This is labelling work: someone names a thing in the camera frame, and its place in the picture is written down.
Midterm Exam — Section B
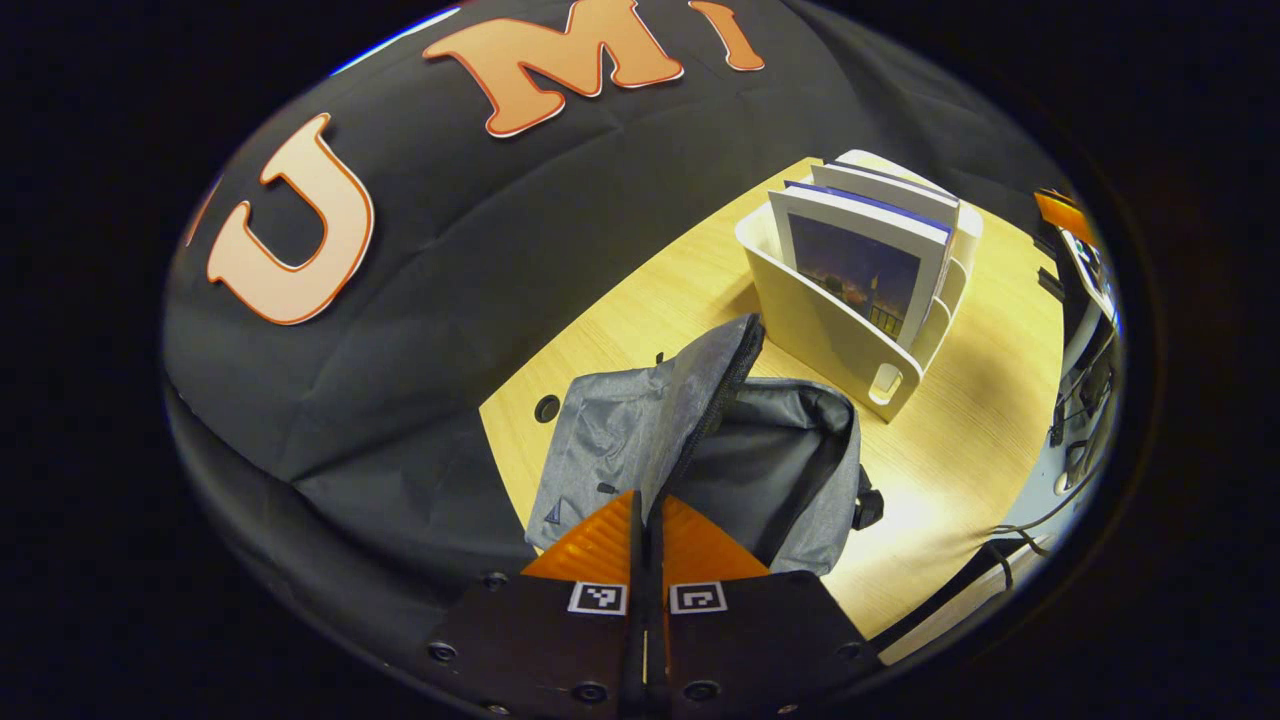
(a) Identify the book with white cover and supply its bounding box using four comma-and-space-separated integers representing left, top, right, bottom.
810, 160, 962, 223

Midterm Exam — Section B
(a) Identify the book with night city cover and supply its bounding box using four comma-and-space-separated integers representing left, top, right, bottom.
768, 183, 953, 351

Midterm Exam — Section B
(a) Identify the black backdrop cloth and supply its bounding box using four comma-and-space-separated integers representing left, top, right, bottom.
160, 0, 1081, 691

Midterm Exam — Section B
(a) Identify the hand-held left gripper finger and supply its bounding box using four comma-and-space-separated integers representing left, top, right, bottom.
647, 495, 886, 719
425, 490, 648, 719

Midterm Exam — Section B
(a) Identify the black cable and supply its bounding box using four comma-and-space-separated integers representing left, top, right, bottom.
985, 470, 1096, 561

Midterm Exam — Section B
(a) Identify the white bookshelf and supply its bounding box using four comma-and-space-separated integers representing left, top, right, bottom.
735, 150, 985, 425

